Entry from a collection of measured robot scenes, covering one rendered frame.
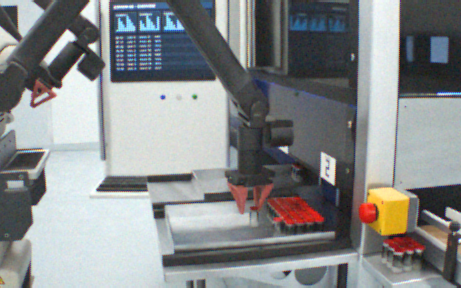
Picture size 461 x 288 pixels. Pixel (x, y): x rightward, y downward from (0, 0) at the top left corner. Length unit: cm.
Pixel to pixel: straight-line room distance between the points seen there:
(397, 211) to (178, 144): 114
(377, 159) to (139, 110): 112
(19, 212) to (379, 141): 78
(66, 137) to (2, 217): 543
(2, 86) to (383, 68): 72
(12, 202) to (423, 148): 89
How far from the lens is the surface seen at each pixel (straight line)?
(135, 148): 193
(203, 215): 126
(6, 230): 117
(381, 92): 98
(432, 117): 105
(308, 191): 140
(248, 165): 111
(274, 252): 102
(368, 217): 94
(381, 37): 97
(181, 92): 187
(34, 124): 659
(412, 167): 105
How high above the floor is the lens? 130
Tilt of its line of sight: 11 degrees down
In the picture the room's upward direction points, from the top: straight up
